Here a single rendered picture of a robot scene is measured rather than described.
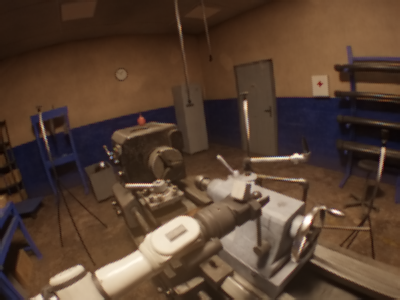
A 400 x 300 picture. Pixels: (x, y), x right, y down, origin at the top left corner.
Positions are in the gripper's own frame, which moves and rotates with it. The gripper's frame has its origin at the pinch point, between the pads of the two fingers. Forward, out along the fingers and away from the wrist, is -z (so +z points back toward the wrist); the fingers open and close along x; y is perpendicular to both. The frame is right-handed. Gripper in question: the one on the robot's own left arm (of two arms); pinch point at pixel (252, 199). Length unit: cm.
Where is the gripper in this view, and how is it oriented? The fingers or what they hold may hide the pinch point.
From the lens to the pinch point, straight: 56.4
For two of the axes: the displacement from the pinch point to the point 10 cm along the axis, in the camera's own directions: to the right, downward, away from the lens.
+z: -8.1, 2.7, -5.2
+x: 5.5, 0.7, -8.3
